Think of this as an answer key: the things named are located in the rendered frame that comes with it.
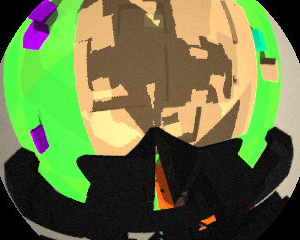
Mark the turquoise cube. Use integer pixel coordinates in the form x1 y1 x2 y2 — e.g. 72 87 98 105
251 28 267 52

